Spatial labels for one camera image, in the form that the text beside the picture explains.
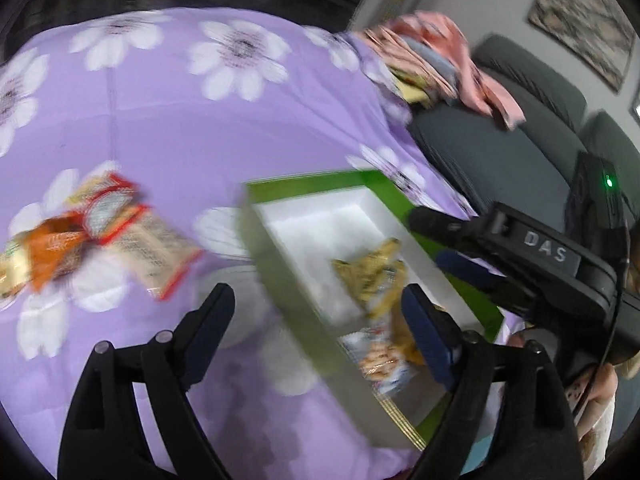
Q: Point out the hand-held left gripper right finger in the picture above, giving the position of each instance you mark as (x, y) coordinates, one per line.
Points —
(425, 335)

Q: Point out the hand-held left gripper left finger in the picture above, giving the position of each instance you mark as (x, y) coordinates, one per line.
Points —
(212, 330)

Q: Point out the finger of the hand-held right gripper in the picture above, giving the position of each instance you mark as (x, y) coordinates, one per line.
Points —
(465, 270)
(435, 222)

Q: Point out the yellow dark-print snack packet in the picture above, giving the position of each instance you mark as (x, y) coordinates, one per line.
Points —
(367, 275)

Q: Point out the green box with white inside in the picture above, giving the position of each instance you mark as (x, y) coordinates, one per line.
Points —
(300, 340)

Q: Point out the orange snack packet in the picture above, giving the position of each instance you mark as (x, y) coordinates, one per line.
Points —
(55, 250)

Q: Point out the green label cracker packet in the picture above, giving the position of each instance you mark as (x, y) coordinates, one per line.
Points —
(12, 270)

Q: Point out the white blue snack packet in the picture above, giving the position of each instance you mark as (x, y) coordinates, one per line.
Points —
(375, 355)

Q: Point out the grey sofa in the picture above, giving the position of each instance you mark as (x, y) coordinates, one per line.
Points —
(480, 150)

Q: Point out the large beige red-edged packet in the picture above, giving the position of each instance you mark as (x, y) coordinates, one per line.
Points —
(155, 250)

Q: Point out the person's floral clothing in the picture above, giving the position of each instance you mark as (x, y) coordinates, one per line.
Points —
(595, 410)

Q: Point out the yellow folded cloth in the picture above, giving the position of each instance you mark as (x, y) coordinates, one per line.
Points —
(412, 87)

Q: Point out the white red-edged snack packet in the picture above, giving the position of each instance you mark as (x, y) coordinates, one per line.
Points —
(112, 217)

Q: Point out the grey-blue folded cloth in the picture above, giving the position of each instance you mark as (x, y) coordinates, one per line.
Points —
(432, 60)

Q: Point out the yellow red-edged snack packet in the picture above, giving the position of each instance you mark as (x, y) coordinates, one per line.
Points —
(102, 187)

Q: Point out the pink cloth pile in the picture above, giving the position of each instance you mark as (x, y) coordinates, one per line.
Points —
(450, 40)

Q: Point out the purple floral blanket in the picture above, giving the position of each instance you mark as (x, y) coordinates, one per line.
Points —
(175, 125)

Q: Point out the framed wall picture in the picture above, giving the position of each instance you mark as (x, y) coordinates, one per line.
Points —
(582, 15)

